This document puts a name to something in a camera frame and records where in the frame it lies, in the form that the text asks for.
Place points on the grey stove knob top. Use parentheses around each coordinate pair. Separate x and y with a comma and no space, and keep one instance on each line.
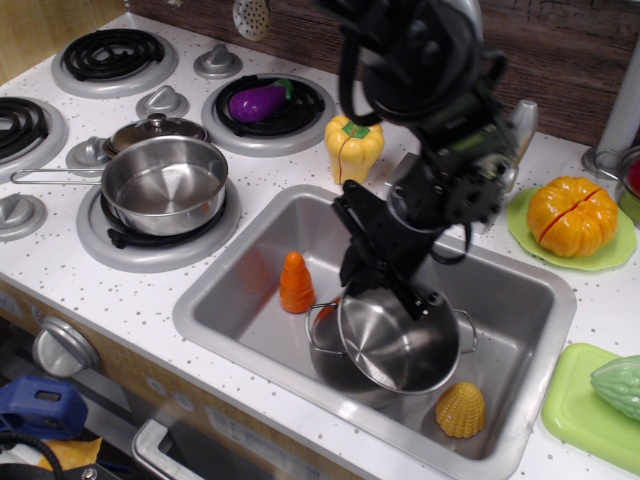
(217,64)

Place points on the green toy bitter gourd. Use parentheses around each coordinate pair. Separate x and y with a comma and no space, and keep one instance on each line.
(617,383)

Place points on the yellow toy corn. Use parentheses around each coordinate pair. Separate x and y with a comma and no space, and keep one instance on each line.
(461,411)

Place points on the light green square plate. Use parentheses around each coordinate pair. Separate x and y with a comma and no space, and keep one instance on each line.
(574,413)

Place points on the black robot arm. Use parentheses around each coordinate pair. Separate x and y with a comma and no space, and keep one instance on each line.
(421,65)

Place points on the black coil burner front right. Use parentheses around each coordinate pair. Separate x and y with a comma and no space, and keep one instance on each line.
(92,228)

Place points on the orange toy pumpkin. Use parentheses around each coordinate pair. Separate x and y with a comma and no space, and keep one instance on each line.
(572,217)

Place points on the orange toy carrot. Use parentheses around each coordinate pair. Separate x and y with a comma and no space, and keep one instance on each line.
(296,290)

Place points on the steel pot with handles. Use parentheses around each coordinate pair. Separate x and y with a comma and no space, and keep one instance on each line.
(369,347)

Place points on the steel sink basin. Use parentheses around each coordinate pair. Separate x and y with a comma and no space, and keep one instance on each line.
(513,319)

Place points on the grey oven knob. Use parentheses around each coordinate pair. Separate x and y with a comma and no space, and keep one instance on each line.
(62,351)

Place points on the grey stove knob middle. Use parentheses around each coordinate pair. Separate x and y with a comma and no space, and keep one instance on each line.
(165,100)

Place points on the yellow toy bell pepper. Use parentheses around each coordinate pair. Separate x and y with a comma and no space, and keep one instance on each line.
(353,149)

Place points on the blue clamp tool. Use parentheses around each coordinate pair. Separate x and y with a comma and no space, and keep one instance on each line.
(43,408)

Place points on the steel saucepan with handle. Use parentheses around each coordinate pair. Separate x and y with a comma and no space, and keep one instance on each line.
(162,186)

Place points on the black coil burner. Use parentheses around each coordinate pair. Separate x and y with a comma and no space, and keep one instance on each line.
(298,125)
(33,133)
(114,63)
(92,228)

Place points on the black coil burner back left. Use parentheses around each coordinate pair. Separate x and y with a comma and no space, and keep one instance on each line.
(114,63)

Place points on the hanging perforated skimmer spoon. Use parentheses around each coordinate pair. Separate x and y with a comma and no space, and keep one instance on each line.
(252,18)

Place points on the black coil burner back right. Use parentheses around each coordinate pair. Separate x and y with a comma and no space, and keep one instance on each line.
(298,125)

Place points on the purple toy eggplant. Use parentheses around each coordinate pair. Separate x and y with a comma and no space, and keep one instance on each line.
(259,103)

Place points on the silver oven door handle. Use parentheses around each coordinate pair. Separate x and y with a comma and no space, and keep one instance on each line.
(150,450)

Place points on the silver toy faucet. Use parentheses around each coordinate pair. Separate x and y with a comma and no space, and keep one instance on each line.
(525,120)

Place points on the grey stove knob left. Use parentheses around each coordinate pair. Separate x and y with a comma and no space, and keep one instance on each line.
(21,215)

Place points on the steel pot lid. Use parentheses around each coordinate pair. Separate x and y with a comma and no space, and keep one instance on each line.
(155,125)

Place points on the grey stove knob under lid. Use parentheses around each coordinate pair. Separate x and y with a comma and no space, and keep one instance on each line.
(88,154)

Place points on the black coil burner front left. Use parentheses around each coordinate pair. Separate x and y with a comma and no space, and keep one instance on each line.
(33,133)

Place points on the grey metal pole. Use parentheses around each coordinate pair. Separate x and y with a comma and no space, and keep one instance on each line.
(621,127)

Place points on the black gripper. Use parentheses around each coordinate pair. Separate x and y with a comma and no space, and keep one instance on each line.
(383,253)

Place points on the steel pot at right edge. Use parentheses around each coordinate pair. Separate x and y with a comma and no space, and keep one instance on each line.
(626,174)

